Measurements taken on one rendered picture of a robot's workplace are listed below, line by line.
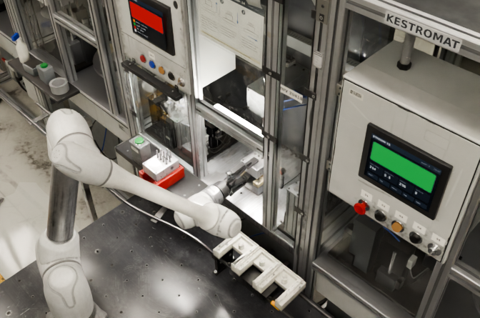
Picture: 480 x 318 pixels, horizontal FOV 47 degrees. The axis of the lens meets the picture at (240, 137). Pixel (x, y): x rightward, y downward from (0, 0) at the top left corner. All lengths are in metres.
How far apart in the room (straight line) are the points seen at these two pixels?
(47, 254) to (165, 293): 0.50
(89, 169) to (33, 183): 2.17
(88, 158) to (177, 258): 0.83
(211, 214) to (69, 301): 0.61
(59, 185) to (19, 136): 2.34
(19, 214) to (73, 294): 1.69
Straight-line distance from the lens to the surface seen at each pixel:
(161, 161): 2.42
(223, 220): 2.02
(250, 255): 2.22
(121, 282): 2.45
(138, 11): 2.16
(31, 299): 2.51
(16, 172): 4.10
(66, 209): 2.14
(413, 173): 1.53
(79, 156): 1.80
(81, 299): 2.21
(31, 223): 3.72
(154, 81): 2.27
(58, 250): 2.27
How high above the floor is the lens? 2.67
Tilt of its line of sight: 41 degrees down
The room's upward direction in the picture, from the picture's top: 1 degrees counter-clockwise
